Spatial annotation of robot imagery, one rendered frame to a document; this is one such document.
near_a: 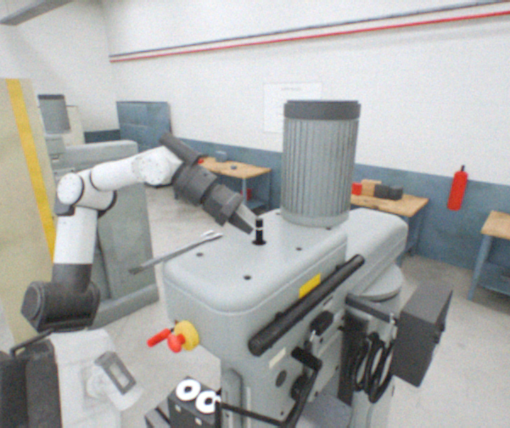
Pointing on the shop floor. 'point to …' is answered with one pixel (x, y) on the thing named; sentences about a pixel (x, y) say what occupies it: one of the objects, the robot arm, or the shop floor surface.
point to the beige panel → (11, 191)
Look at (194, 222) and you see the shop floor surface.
